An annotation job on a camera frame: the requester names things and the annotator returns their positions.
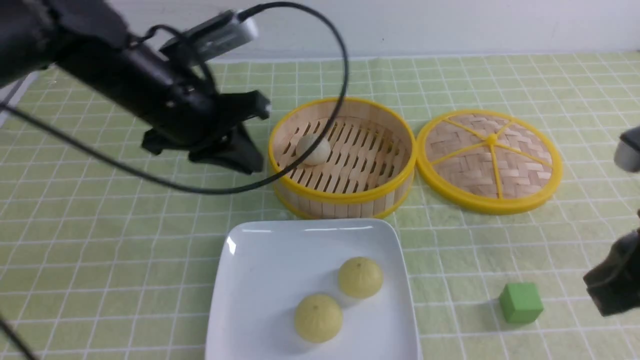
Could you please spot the yellow steamed bun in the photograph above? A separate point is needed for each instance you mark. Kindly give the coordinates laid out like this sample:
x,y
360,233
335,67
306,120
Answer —
x,y
360,277
318,318

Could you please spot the white square plate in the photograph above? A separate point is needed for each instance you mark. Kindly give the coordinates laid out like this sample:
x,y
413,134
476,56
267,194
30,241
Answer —
x,y
268,267

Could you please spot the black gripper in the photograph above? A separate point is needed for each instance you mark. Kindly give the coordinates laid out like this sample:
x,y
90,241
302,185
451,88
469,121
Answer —
x,y
188,119

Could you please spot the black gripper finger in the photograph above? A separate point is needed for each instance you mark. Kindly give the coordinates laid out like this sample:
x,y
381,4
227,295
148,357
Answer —
x,y
614,284

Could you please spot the green cube block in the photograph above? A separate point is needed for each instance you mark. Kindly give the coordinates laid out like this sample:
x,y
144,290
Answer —
x,y
520,303

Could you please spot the green checkered tablecloth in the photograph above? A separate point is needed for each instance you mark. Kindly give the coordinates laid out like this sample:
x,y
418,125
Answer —
x,y
97,265

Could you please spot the white steamed bun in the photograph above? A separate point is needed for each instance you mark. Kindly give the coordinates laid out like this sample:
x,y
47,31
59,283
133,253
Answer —
x,y
320,154

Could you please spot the woven bamboo steamer lid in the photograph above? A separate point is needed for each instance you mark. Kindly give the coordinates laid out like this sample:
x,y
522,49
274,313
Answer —
x,y
488,162

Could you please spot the bamboo steamer basket yellow rim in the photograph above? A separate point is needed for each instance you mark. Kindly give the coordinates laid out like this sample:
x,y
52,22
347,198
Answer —
x,y
369,170

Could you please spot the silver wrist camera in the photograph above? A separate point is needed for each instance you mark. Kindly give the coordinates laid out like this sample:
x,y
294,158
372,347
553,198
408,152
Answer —
x,y
212,38
627,152

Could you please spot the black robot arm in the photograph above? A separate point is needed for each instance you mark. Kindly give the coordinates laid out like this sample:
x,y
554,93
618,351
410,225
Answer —
x,y
90,41

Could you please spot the yellow steamed bun on plate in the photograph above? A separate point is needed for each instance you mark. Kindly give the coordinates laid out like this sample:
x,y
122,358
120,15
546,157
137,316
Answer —
x,y
360,277

